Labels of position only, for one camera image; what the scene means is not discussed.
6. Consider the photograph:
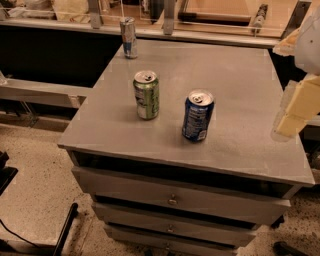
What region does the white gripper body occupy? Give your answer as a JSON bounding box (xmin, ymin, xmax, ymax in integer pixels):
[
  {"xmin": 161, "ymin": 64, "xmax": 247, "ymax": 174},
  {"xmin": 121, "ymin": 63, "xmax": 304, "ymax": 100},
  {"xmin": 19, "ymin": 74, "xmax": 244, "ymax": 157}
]
[{"xmin": 294, "ymin": 6, "xmax": 320, "ymax": 75}]

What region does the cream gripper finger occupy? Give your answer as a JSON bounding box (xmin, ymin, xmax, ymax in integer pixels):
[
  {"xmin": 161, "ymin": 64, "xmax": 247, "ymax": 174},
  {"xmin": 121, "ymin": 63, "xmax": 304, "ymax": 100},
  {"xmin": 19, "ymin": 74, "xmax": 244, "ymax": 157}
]
[
  {"xmin": 271, "ymin": 74, "xmax": 320, "ymax": 142},
  {"xmin": 272, "ymin": 28, "xmax": 300, "ymax": 57}
]

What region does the blue pepsi can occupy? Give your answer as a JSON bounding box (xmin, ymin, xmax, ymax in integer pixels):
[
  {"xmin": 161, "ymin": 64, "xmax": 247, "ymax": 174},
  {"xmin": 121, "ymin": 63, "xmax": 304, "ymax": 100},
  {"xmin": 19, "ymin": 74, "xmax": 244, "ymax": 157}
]
[{"xmin": 182, "ymin": 89, "xmax": 215, "ymax": 142}]

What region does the green soda can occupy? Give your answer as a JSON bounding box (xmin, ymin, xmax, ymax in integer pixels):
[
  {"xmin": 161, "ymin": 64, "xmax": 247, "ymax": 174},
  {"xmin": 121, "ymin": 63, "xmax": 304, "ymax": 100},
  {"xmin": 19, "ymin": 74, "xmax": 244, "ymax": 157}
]
[{"xmin": 133, "ymin": 70, "xmax": 159, "ymax": 120}]

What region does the silver blue redbull can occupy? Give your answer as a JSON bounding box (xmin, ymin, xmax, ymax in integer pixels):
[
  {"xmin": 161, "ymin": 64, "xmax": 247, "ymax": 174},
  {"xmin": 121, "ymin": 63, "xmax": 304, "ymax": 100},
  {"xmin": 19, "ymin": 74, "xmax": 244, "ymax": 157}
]
[{"xmin": 120, "ymin": 17, "xmax": 138, "ymax": 59}]

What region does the middle grey drawer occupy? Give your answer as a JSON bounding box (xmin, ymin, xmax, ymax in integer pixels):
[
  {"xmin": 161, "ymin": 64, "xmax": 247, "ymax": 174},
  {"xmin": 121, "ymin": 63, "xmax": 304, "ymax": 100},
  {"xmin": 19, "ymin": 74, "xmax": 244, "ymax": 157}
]
[{"xmin": 91, "ymin": 201, "xmax": 258, "ymax": 248}]

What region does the grey drawer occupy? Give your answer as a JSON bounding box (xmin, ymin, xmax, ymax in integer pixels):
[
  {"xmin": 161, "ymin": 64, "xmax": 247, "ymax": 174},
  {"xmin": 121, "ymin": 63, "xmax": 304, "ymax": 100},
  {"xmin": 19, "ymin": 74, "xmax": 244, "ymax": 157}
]
[
  {"xmin": 91, "ymin": 201, "xmax": 258, "ymax": 248},
  {"xmin": 103, "ymin": 223, "xmax": 239, "ymax": 256},
  {"xmin": 72, "ymin": 166, "xmax": 290, "ymax": 225}
]

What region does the top grey drawer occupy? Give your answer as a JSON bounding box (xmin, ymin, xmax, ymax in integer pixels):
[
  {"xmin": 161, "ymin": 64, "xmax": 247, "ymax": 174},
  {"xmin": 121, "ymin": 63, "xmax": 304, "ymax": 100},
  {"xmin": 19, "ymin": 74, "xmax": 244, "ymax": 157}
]
[{"xmin": 72, "ymin": 166, "xmax": 290, "ymax": 225}]

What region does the grey drawer cabinet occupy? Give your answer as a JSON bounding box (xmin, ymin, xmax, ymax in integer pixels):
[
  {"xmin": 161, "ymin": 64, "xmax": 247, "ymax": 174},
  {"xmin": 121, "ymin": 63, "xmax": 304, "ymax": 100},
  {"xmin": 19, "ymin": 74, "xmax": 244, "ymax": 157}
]
[{"xmin": 60, "ymin": 40, "xmax": 314, "ymax": 256}]

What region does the bottom grey drawer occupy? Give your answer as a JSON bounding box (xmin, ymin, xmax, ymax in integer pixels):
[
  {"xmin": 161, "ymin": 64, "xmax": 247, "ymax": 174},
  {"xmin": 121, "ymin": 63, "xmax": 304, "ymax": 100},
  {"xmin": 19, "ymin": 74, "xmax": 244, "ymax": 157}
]
[{"xmin": 103, "ymin": 223, "xmax": 239, "ymax": 256}]

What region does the black chair leg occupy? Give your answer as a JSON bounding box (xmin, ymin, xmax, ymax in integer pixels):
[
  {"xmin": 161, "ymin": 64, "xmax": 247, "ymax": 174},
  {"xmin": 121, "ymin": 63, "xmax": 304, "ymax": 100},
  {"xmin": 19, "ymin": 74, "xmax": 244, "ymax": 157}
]
[{"xmin": 52, "ymin": 203, "xmax": 78, "ymax": 256}]

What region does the black object at left edge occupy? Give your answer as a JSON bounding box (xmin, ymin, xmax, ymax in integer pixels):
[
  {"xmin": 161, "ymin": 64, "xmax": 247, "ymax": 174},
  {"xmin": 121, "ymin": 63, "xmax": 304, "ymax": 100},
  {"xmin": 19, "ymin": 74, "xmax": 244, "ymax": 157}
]
[{"xmin": 0, "ymin": 151, "xmax": 18, "ymax": 196}]

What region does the grey metal shelf rail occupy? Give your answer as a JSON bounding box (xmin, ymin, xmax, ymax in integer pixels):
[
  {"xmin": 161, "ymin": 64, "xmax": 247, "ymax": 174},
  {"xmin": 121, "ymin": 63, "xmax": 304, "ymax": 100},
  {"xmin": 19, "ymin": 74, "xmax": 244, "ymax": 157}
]
[{"xmin": 0, "ymin": 79, "xmax": 91, "ymax": 109}]

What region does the black cable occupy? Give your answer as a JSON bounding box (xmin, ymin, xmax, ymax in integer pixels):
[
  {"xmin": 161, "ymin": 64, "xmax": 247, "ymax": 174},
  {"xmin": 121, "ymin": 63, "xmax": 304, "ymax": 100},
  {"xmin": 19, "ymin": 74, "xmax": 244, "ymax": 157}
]
[{"xmin": 0, "ymin": 218, "xmax": 43, "ymax": 249}]

